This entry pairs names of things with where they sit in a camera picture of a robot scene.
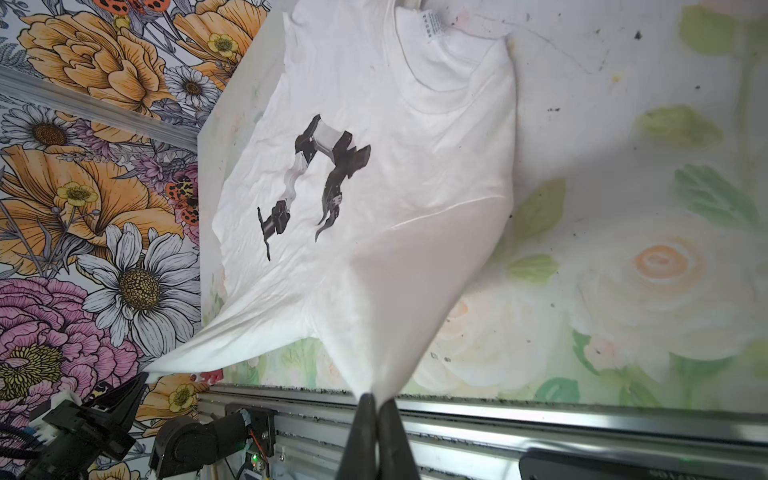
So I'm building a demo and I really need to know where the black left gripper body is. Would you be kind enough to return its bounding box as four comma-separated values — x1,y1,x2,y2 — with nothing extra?
23,404,135,479

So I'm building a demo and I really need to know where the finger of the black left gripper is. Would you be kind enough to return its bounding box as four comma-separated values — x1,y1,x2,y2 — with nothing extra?
89,372,148,432

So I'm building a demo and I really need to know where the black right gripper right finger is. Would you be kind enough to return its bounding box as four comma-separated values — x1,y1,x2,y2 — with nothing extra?
376,399,420,480

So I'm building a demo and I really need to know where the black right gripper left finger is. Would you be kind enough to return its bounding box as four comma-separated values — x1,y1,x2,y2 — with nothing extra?
335,393,378,480

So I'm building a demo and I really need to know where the white t-shirt with robot print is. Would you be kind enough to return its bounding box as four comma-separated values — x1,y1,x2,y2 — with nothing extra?
149,1,516,404

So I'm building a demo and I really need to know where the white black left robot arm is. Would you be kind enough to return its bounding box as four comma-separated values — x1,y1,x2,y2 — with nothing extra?
19,373,248,479

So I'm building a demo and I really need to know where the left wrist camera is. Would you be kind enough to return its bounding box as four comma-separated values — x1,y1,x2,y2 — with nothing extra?
27,390,82,446

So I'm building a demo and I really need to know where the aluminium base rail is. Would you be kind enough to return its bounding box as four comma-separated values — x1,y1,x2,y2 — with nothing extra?
199,384,767,479

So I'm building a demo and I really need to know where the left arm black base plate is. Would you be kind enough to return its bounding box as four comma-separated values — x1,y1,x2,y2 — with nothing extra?
225,403,276,451

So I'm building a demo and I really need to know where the left aluminium corner post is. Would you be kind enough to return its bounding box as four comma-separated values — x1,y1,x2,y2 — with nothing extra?
1,67,197,153

